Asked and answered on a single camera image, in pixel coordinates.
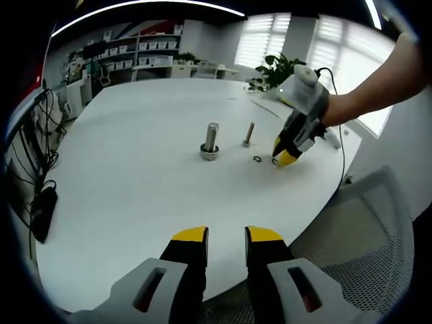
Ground large steel threaded stud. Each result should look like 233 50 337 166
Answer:
199 122 221 163

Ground green leafy plant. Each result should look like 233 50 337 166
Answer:
248 53 307 92

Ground short ceiling light strip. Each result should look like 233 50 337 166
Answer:
365 0 383 30

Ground long curved ceiling light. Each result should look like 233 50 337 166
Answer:
50 0 246 38

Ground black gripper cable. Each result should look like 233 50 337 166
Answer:
315 67 352 186

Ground white cabinet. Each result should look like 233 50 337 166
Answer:
65 79 92 116

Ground small steel threaded stud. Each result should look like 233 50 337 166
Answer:
241 121 256 149

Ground small potted plant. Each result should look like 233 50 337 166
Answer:
176 51 197 65

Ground computer monitor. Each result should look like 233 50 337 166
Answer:
5 33 52 136

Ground bundle of black cables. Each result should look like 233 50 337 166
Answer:
9 87 68 237

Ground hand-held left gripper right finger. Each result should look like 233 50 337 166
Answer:
244 225 375 324

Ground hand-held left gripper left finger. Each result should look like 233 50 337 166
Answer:
67 225 209 324

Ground narrow window with blinds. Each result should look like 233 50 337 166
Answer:
234 15 292 69

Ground grey mesh chair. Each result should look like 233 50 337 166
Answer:
202 165 416 324

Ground shelf unit with white bins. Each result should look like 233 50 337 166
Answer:
67 25 186 82

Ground white background desk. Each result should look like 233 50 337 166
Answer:
132 63 240 82

